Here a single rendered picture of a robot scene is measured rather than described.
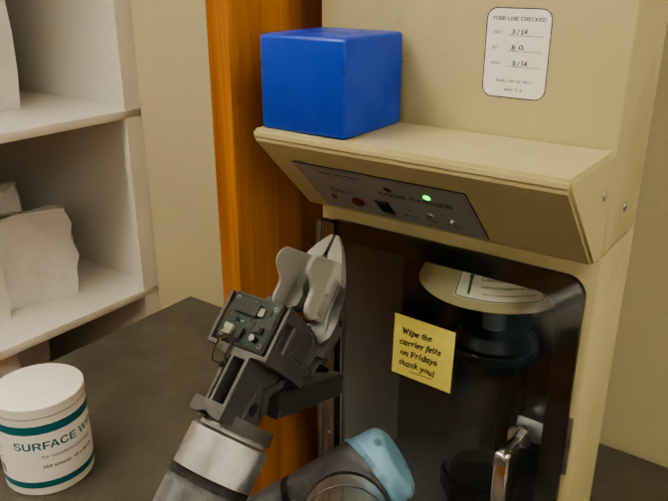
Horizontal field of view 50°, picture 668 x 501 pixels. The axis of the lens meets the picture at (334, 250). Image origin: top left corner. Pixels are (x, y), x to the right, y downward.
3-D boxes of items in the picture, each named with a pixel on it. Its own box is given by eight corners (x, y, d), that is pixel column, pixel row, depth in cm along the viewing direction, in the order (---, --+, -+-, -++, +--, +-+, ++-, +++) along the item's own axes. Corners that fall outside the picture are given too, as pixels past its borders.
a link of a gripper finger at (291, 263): (315, 213, 68) (272, 299, 66) (341, 242, 73) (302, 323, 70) (290, 207, 70) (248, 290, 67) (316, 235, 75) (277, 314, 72)
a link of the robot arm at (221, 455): (263, 501, 65) (200, 466, 69) (285, 453, 66) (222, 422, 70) (219, 485, 59) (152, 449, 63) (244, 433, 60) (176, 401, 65)
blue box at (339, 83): (322, 112, 79) (321, 26, 75) (401, 122, 73) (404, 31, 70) (261, 127, 71) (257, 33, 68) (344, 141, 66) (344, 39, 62)
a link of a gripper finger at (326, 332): (352, 288, 68) (313, 373, 66) (358, 294, 69) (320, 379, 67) (312, 276, 70) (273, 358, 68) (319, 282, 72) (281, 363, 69)
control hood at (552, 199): (320, 196, 83) (320, 110, 80) (603, 258, 65) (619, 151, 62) (253, 223, 75) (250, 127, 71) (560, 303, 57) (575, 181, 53)
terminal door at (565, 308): (327, 493, 98) (325, 215, 83) (543, 601, 81) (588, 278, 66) (323, 496, 97) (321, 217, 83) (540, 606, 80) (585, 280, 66)
